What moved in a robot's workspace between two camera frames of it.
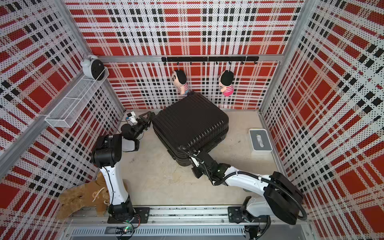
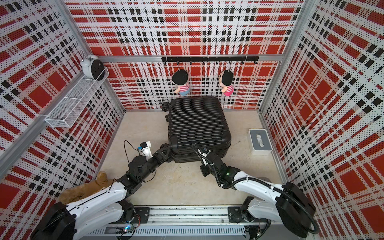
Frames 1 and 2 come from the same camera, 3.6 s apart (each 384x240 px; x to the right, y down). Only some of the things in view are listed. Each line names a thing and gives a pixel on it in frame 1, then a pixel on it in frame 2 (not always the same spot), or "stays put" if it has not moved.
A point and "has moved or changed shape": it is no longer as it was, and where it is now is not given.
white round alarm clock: [93, 68] stays put
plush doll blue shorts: [179, 78] stays put
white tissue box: [259, 142] stays put
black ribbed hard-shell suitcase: [193, 122] has moved or changed shape
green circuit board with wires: [129, 229] stays put
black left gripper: [144, 124] -> [161, 152]
